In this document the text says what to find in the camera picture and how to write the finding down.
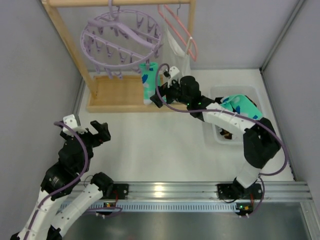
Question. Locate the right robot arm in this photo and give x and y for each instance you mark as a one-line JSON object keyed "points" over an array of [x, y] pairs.
{"points": [[259, 140]]}

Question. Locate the white plastic laundry basket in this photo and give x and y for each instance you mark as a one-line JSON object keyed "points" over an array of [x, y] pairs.
{"points": [[217, 119]]}

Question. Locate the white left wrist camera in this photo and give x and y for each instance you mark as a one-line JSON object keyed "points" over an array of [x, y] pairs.
{"points": [[73, 122]]}

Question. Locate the white cloth on hanger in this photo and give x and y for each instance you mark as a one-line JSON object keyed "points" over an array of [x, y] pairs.
{"points": [[174, 55]]}

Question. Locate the white slotted cable duct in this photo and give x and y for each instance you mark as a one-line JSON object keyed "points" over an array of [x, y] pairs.
{"points": [[167, 206]]}

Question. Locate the purple round clip hanger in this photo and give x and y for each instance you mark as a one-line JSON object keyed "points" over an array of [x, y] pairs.
{"points": [[120, 40]]}

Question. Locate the mint green patterned sock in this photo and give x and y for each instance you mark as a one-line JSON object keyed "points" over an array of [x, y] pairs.
{"points": [[242, 105]]}

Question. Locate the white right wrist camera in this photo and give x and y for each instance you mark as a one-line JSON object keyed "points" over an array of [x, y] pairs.
{"points": [[173, 74]]}

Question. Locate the aluminium corner profile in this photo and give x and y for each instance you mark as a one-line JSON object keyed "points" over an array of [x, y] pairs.
{"points": [[282, 34]]}

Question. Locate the brown argyle sock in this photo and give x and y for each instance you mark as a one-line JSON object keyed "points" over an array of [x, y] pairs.
{"points": [[226, 134]]}

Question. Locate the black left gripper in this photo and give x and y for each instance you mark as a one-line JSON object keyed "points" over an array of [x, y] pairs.
{"points": [[92, 136]]}

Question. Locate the aluminium mounting rail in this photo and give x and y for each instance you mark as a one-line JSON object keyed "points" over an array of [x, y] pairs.
{"points": [[275, 191]]}

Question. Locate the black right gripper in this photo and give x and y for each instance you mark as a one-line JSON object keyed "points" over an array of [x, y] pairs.
{"points": [[169, 93]]}

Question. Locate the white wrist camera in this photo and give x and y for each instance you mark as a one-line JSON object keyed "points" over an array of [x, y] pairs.
{"points": [[73, 122], [173, 74]]}

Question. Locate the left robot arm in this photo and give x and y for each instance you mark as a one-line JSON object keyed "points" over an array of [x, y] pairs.
{"points": [[60, 179]]}

